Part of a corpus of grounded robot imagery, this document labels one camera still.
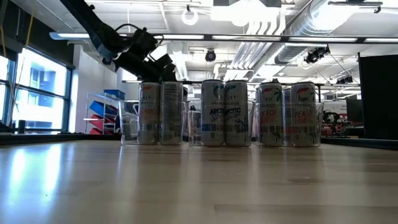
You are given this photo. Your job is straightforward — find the blue storage tote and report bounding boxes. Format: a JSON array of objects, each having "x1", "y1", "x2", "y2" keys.
[{"x1": 103, "y1": 89, "x2": 126, "y2": 100}]

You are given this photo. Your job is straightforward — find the silver ceiling air duct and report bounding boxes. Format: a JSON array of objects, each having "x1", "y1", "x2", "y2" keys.
[{"x1": 253, "y1": 0, "x2": 352, "y2": 75}]

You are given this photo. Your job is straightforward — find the large dark-framed window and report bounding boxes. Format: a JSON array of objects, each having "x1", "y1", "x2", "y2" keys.
[{"x1": 0, "y1": 46, "x2": 75, "y2": 134}]

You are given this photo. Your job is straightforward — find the black ceiling spotlight cluster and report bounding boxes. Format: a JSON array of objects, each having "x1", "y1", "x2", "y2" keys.
[
  {"x1": 303, "y1": 45, "x2": 331, "y2": 65},
  {"x1": 335, "y1": 75, "x2": 354, "y2": 85}
]

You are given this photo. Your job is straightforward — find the white ceiling pipe bundle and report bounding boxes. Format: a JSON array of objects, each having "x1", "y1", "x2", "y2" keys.
[{"x1": 229, "y1": 12, "x2": 289, "y2": 71}]

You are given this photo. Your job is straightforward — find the Celsius Peach Vibe can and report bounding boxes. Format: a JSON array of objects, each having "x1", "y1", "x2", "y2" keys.
[
  {"x1": 257, "y1": 82, "x2": 284, "y2": 147},
  {"x1": 282, "y1": 88, "x2": 293, "y2": 146},
  {"x1": 290, "y1": 82, "x2": 318, "y2": 147}
]

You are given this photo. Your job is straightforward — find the yellow hanging cable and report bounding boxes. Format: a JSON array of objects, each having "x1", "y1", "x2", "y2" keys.
[{"x1": 25, "y1": 11, "x2": 34, "y2": 47}]

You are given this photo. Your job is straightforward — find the Celsius Arctic Vibe can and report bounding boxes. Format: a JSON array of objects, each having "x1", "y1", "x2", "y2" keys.
[
  {"x1": 223, "y1": 80, "x2": 249, "y2": 147},
  {"x1": 200, "y1": 79, "x2": 226, "y2": 147}
]

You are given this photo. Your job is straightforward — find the red shelf bin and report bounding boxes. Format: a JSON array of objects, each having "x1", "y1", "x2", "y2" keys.
[
  {"x1": 90, "y1": 113, "x2": 119, "y2": 129},
  {"x1": 89, "y1": 127, "x2": 116, "y2": 135}
]

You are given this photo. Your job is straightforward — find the black monitor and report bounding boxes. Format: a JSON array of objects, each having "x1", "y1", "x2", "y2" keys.
[{"x1": 346, "y1": 98, "x2": 364, "y2": 123}]

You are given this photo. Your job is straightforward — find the white round ceiling fixture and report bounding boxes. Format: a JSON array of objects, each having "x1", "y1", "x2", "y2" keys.
[{"x1": 181, "y1": 7, "x2": 199, "y2": 26}]

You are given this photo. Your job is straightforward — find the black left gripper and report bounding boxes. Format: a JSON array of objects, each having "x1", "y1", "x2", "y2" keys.
[{"x1": 113, "y1": 28, "x2": 178, "y2": 83}]

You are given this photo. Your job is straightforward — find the black ceiling track rail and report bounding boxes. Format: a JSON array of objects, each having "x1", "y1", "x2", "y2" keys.
[{"x1": 328, "y1": 1, "x2": 383, "y2": 14}]

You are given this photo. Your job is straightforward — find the clear plastic bin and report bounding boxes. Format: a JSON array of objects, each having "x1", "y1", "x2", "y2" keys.
[
  {"x1": 253, "y1": 101, "x2": 325, "y2": 148},
  {"x1": 119, "y1": 100, "x2": 188, "y2": 146},
  {"x1": 187, "y1": 99, "x2": 255, "y2": 147}
]

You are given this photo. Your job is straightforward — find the black frame strut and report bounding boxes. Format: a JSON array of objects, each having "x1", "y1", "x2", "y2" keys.
[{"x1": 0, "y1": 119, "x2": 25, "y2": 136}]

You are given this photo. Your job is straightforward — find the Celsius Tropical Vibe can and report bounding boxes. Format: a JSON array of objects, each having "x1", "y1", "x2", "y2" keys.
[
  {"x1": 159, "y1": 81, "x2": 185, "y2": 146},
  {"x1": 137, "y1": 82, "x2": 162, "y2": 146}
]

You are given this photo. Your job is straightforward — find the dark ceiling box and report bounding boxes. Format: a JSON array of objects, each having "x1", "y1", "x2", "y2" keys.
[{"x1": 213, "y1": 0, "x2": 282, "y2": 7}]

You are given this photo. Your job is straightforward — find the white shelf rack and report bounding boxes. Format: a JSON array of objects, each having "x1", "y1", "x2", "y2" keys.
[{"x1": 83, "y1": 89, "x2": 126, "y2": 135}]

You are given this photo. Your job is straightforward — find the blue shelf bin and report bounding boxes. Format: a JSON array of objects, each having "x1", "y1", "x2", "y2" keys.
[{"x1": 89, "y1": 100, "x2": 119, "y2": 118}]

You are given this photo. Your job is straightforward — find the black partition panel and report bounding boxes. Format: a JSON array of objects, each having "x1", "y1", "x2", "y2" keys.
[{"x1": 359, "y1": 54, "x2": 398, "y2": 141}]

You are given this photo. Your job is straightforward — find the black aluminium table frame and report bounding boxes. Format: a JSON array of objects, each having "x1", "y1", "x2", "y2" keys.
[{"x1": 0, "y1": 133, "x2": 398, "y2": 151}]

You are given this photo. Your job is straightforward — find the long ceiling light fixture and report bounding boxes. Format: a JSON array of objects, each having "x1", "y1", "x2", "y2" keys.
[{"x1": 49, "y1": 31, "x2": 398, "y2": 45}]

